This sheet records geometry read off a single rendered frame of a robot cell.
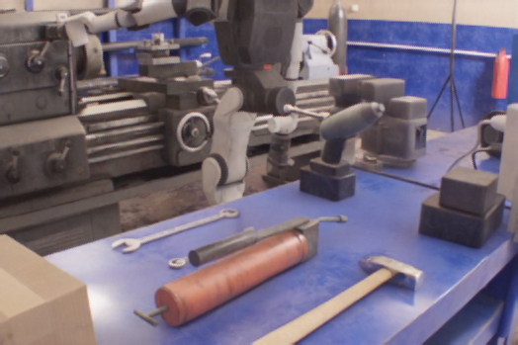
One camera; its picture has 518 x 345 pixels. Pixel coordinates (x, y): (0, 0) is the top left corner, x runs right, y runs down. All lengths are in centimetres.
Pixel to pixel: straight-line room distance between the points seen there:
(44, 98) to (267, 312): 188
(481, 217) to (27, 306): 73
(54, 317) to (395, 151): 103
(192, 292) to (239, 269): 9
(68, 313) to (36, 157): 173
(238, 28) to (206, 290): 136
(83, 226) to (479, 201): 203
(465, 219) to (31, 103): 194
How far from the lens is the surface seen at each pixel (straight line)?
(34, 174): 230
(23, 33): 236
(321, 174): 111
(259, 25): 183
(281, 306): 71
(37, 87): 238
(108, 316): 70
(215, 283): 67
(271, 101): 187
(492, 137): 159
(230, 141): 207
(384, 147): 140
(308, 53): 373
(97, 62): 266
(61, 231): 254
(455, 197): 94
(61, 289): 60
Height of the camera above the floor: 123
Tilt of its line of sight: 17 degrees down
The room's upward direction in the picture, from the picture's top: straight up
